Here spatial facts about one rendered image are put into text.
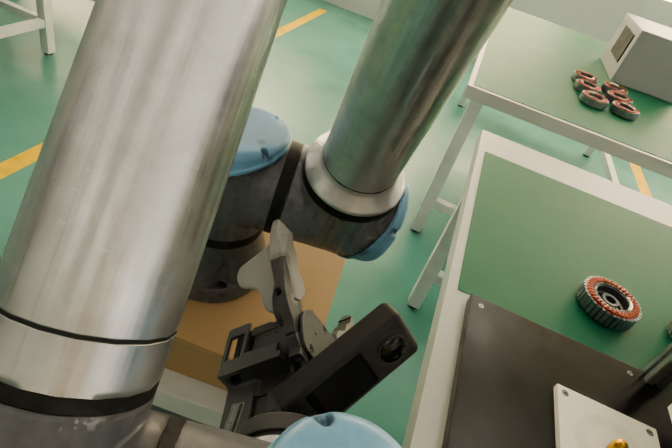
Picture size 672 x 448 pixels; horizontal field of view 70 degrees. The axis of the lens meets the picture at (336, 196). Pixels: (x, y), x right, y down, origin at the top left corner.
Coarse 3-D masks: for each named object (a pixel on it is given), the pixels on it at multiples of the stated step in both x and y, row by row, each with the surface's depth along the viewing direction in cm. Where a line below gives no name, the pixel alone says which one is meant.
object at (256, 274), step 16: (272, 224) 47; (272, 240) 45; (288, 240) 45; (256, 256) 45; (272, 256) 43; (288, 256) 44; (240, 272) 45; (256, 272) 45; (272, 272) 44; (256, 288) 44; (272, 288) 43; (304, 288) 44
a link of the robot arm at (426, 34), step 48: (384, 0) 35; (432, 0) 31; (480, 0) 30; (384, 48) 36; (432, 48) 34; (480, 48) 35; (384, 96) 38; (432, 96) 38; (336, 144) 46; (384, 144) 42; (336, 192) 49; (384, 192) 50; (336, 240) 55; (384, 240) 54
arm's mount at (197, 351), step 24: (312, 264) 73; (336, 264) 74; (312, 288) 69; (192, 312) 60; (216, 312) 61; (240, 312) 62; (264, 312) 63; (192, 336) 58; (216, 336) 59; (168, 360) 60; (192, 360) 59; (216, 360) 58; (216, 384) 61
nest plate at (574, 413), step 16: (560, 400) 70; (576, 400) 70; (592, 400) 71; (560, 416) 67; (576, 416) 68; (592, 416) 69; (608, 416) 70; (624, 416) 70; (560, 432) 65; (576, 432) 66; (592, 432) 67; (608, 432) 67; (624, 432) 68; (640, 432) 69; (656, 432) 70
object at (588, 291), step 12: (588, 288) 92; (600, 288) 95; (612, 288) 95; (624, 288) 95; (588, 300) 91; (600, 300) 90; (612, 300) 93; (624, 300) 93; (588, 312) 91; (600, 312) 89; (612, 312) 88; (624, 312) 89; (636, 312) 90; (612, 324) 89; (624, 324) 88
